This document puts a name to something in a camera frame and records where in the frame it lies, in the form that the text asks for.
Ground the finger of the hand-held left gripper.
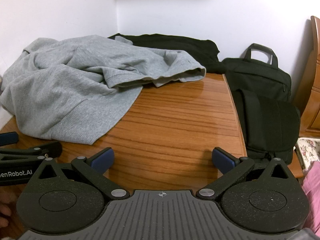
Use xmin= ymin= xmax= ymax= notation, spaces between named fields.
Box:
xmin=0 ymin=132 xmax=19 ymax=146
xmin=0 ymin=141 xmax=63 ymax=162

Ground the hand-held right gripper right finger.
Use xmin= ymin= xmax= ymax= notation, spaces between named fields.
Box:
xmin=195 ymin=147 xmax=292 ymax=202

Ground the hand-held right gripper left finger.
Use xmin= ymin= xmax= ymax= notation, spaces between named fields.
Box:
xmin=32 ymin=147 xmax=131 ymax=202

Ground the grey hoodie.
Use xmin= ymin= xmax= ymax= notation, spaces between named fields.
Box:
xmin=0 ymin=34 xmax=207 ymax=146

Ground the person's left hand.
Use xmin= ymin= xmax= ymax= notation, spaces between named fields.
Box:
xmin=0 ymin=187 xmax=19 ymax=218

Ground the black padded bag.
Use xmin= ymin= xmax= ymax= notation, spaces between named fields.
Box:
xmin=231 ymin=89 xmax=301 ymax=164

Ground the floral cloth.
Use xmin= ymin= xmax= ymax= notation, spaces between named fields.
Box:
xmin=294 ymin=137 xmax=320 ymax=172

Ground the black laptop bag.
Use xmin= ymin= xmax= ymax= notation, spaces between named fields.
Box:
xmin=221 ymin=43 xmax=292 ymax=103

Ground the pink clothing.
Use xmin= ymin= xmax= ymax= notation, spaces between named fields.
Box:
xmin=301 ymin=161 xmax=320 ymax=230

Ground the wooden furniture panel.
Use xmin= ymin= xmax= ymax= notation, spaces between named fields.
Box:
xmin=299 ymin=15 xmax=320 ymax=138

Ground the black garment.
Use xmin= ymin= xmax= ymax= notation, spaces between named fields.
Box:
xmin=107 ymin=33 xmax=225 ymax=74

